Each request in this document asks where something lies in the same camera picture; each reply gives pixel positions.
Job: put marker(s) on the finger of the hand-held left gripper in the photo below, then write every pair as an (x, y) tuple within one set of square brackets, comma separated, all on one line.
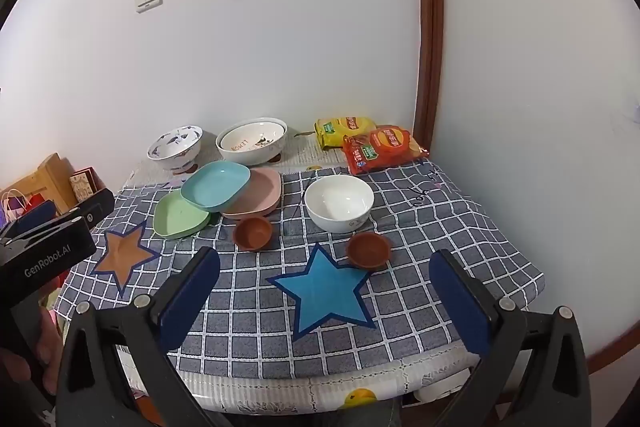
[(97, 207), (35, 214)]

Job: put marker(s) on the pink plate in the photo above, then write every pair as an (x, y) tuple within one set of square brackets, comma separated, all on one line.
[(260, 199)]

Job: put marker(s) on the green plate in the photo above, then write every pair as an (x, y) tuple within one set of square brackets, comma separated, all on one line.
[(175, 219)]

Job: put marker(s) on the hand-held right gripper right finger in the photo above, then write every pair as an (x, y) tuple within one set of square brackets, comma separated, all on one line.
[(460, 302)]

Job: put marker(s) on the yellow chip bag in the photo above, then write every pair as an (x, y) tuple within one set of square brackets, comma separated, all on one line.
[(342, 132)]

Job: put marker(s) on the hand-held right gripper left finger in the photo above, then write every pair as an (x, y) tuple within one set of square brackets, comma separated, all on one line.
[(185, 302)]

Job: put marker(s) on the blue plate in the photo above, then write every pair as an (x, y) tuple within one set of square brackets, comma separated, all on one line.
[(215, 184)]

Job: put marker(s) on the blue patterned footed bowl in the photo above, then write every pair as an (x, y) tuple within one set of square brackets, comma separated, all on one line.
[(175, 147)]

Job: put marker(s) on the grey checked tablecloth with stars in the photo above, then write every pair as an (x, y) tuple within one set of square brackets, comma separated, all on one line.
[(425, 227)]

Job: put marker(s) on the white printed table cover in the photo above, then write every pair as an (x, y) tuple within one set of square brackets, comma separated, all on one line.
[(280, 389)]

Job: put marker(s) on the person's left hand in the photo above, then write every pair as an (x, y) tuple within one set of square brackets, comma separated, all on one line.
[(17, 367)]

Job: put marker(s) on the small brown bowl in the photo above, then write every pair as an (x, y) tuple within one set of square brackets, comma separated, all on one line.
[(252, 233), (369, 249)]

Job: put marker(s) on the red chip bag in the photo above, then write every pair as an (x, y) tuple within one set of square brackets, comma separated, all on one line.
[(385, 149)]

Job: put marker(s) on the brown wooden door frame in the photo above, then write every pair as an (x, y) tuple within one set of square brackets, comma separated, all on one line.
[(430, 32)]

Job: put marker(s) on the cardboard box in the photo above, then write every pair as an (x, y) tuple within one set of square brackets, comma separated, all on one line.
[(47, 177)]

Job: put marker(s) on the plain white bowl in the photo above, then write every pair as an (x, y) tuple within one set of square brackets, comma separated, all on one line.
[(337, 202)]

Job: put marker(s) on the white bowl with printed inside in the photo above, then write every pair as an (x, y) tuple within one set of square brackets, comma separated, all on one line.
[(252, 138)]

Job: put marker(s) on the large white scroll-patterned bowl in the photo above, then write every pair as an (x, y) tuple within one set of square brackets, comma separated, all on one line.
[(260, 158)]

